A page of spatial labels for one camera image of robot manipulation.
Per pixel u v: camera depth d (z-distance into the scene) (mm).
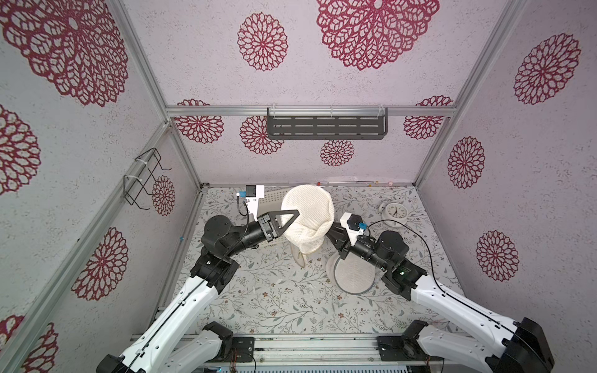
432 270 539
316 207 613
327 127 947
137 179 743
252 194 556
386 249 530
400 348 675
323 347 748
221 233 468
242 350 732
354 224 548
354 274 835
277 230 554
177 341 407
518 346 398
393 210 1060
